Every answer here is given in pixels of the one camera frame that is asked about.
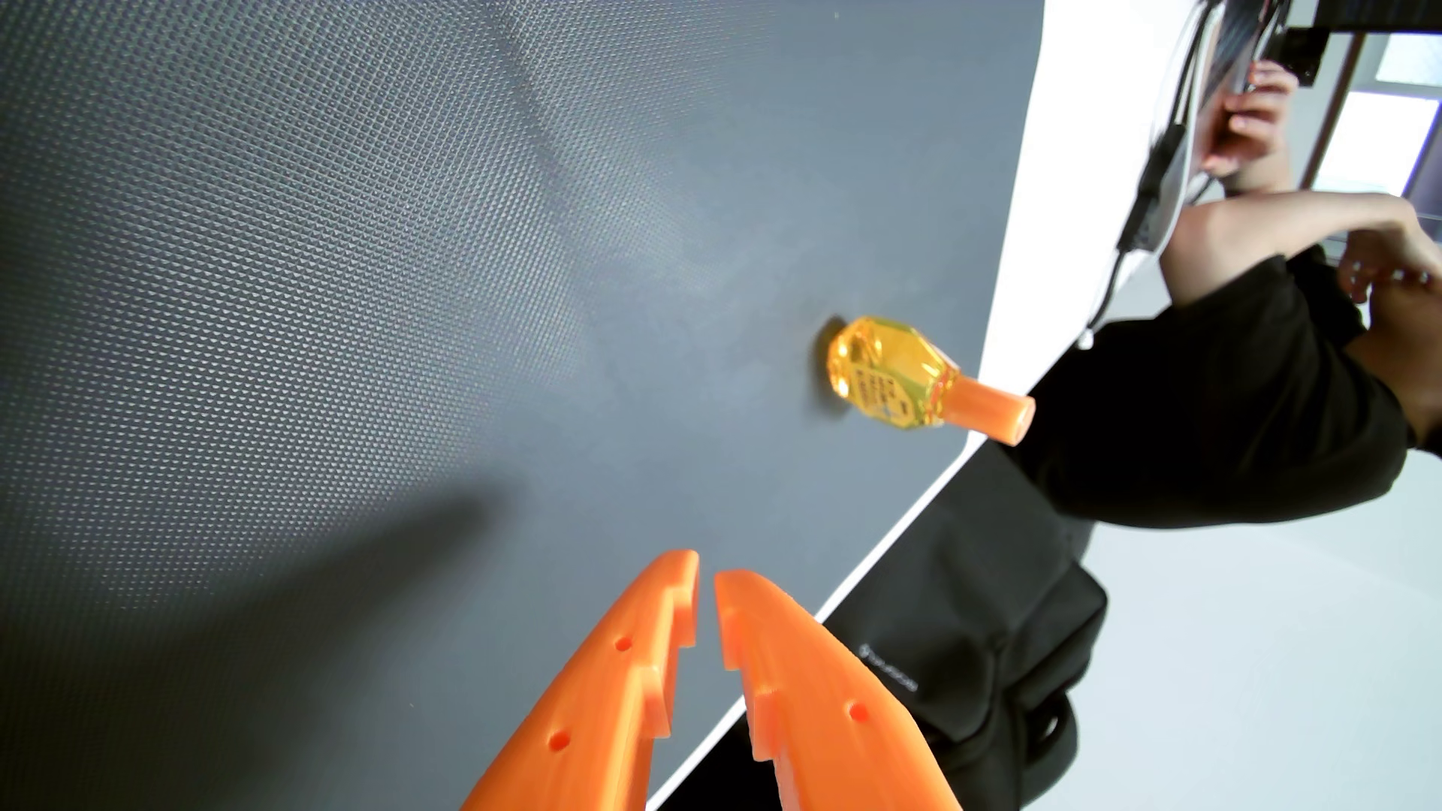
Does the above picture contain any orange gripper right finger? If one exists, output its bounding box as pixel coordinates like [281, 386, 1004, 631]
[714, 568, 961, 811]

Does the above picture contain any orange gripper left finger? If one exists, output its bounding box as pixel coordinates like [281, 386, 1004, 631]
[462, 550, 701, 811]

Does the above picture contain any yellow eyedrops bottle orange cap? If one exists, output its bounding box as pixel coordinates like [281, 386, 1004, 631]
[825, 316, 1036, 448]

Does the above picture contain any person's hand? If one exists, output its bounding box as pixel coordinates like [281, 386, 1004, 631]
[1338, 225, 1442, 306]
[1199, 62, 1300, 179]

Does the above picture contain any black bag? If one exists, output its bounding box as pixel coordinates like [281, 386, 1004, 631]
[659, 433, 1111, 811]

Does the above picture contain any grey textured mat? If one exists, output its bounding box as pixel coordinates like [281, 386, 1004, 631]
[0, 0, 1045, 811]

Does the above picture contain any person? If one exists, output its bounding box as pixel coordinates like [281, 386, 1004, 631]
[1008, 242, 1442, 531]

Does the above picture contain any white device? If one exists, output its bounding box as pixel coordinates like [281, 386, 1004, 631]
[1132, 0, 1235, 258]

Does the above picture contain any black cable with white end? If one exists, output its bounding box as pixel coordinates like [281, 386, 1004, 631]
[1075, 0, 1229, 351]

